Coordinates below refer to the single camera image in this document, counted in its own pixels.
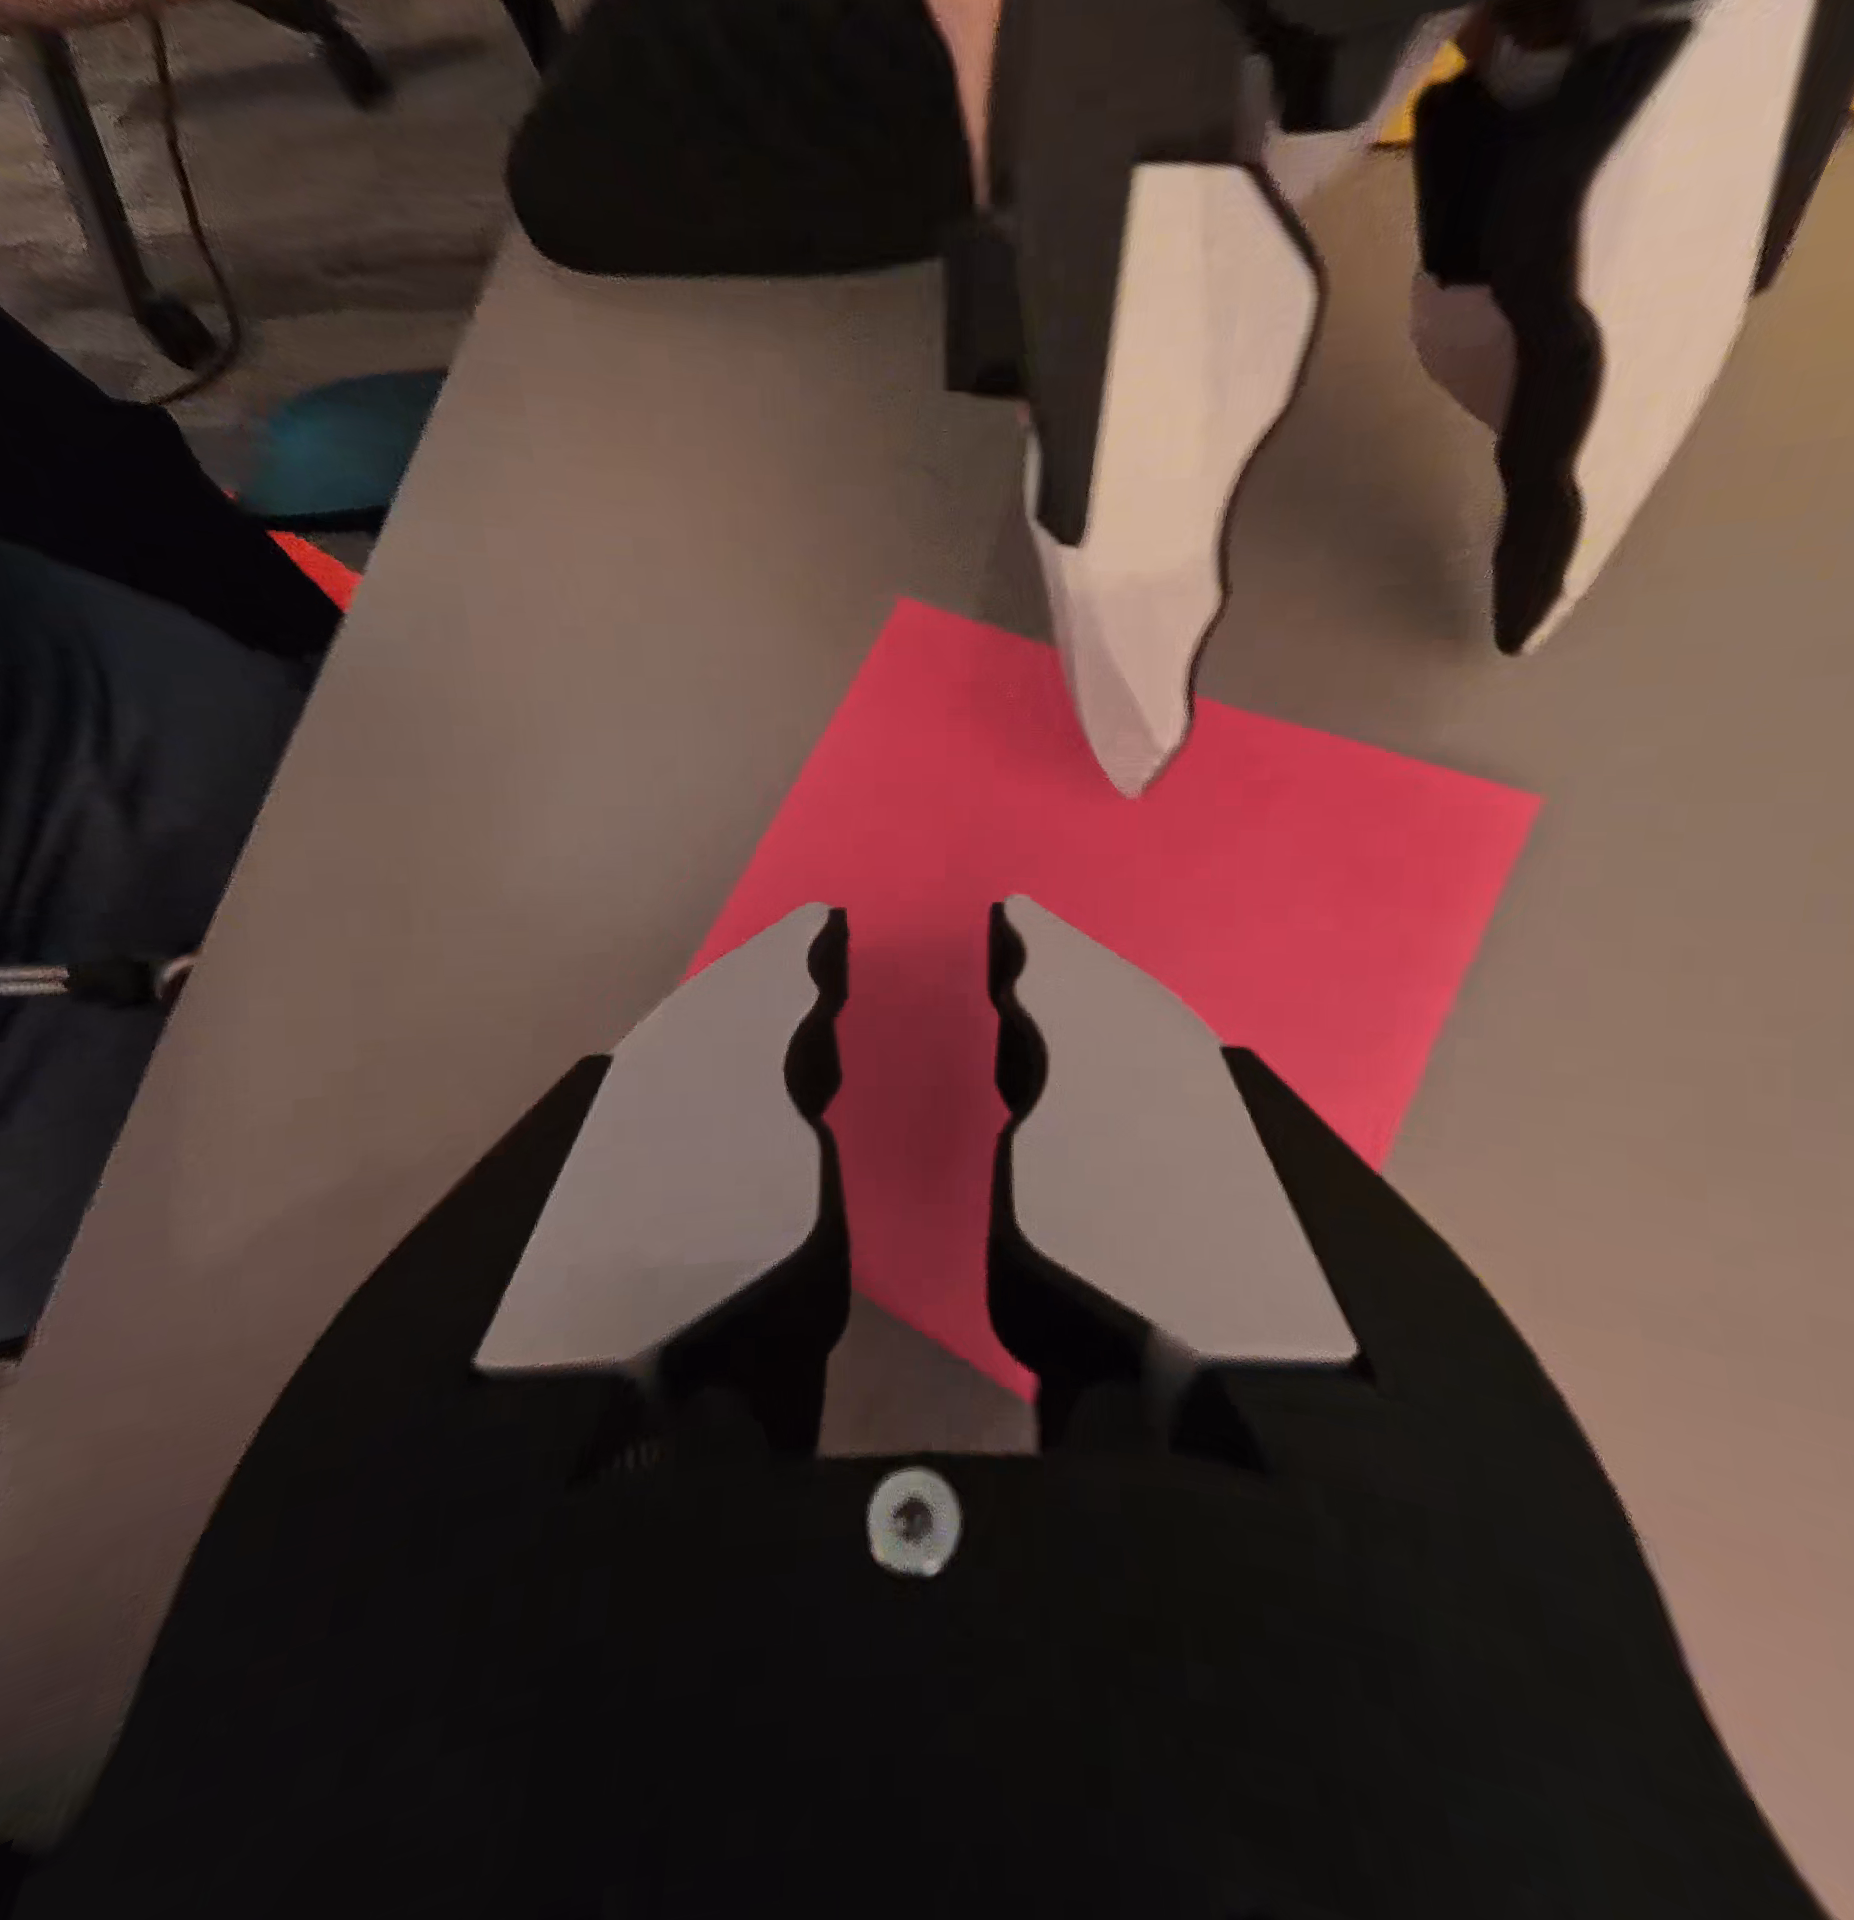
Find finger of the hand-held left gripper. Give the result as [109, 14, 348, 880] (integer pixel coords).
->
[1008, 145, 1329, 798]
[1413, 0, 1818, 656]

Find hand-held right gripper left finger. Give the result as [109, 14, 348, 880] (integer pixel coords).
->
[474, 896, 854, 1478]

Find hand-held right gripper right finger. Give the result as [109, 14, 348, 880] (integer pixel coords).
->
[988, 891, 1367, 1466]

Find red floral origami paper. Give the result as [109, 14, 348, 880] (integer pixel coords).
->
[687, 595, 1542, 1406]

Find person's left hand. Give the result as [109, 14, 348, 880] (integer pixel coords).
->
[930, 0, 1007, 209]

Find person's legs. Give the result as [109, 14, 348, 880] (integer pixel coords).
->
[0, 286, 341, 1354]

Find teal round stool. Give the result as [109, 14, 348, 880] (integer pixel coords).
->
[245, 369, 450, 526]

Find black furniture leg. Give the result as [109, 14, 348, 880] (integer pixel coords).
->
[31, 31, 220, 369]

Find black strap with metal clip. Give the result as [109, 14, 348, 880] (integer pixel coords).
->
[0, 953, 193, 1008]

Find brown cable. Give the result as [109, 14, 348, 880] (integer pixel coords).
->
[147, 0, 250, 410]

